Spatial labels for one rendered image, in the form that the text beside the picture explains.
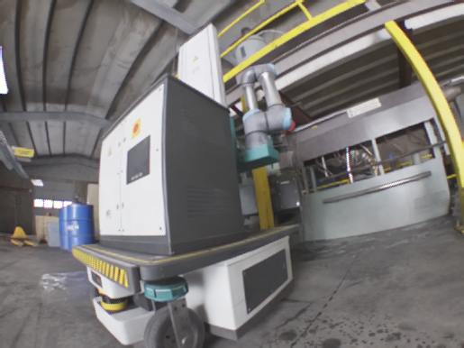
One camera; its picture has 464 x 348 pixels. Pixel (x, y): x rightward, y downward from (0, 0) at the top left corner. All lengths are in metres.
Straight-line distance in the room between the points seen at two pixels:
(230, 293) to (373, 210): 2.05
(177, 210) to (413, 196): 2.26
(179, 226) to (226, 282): 0.18
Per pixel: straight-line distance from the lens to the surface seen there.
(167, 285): 0.47
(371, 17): 2.19
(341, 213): 2.44
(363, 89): 3.25
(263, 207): 1.80
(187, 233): 0.51
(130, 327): 0.62
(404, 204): 2.39
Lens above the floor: 0.38
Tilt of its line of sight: 14 degrees up
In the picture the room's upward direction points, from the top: 7 degrees counter-clockwise
